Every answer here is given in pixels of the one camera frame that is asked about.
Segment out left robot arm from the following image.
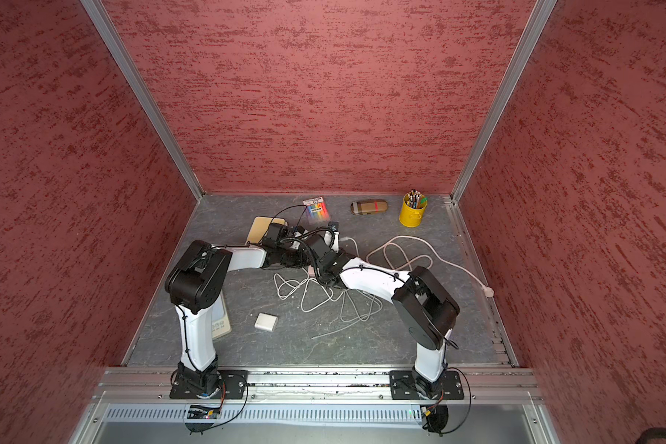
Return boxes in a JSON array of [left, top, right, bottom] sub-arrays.
[[164, 222, 305, 399]]

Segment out pens in cup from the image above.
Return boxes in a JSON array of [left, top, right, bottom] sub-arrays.
[[404, 190, 427, 210]]

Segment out white USB cable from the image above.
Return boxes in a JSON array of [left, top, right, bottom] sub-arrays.
[[273, 270, 348, 315]]

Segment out right aluminium corner post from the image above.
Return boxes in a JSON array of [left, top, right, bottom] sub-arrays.
[[451, 0, 557, 205]]

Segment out yellow pen cup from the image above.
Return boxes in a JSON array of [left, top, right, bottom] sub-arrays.
[[399, 194, 428, 228]]

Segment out pink power strip cord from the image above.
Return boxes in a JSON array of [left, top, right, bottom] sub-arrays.
[[340, 235, 496, 300]]

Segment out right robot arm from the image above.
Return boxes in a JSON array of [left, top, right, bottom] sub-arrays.
[[302, 235, 461, 400]]

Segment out grey thin cable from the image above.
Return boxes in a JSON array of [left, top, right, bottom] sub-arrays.
[[309, 287, 385, 340]]

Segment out aluminium front rail frame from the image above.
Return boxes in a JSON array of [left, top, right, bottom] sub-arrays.
[[71, 366, 559, 443]]

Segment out beige wooden-top electronic scale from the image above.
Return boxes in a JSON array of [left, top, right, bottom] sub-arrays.
[[246, 216, 287, 243]]

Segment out brown plaid pencil case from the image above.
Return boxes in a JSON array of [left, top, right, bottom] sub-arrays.
[[351, 199, 389, 216]]

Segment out aluminium corner post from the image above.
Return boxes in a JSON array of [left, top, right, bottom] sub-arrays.
[[451, 0, 557, 205], [81, 0, 205, 201]]

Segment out left aluminium corner post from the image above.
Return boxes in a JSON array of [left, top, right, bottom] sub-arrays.
[[81, 0, 205, 201]]

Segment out rainbow highlighter pack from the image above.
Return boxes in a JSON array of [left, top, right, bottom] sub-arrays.
[[303, 196, 330, 224]]

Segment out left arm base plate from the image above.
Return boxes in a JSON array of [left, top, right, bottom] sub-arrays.
[[169, 367, 248, 401]]

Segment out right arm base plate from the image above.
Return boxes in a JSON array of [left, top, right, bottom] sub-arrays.
[[388, 370, 465, 401]]

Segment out white grey kitchen scale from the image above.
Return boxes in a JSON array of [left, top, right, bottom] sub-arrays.
[[211, 292, 232, 340]]

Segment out small white square box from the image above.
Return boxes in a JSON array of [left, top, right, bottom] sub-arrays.
[[255, 313, 279, 332]]

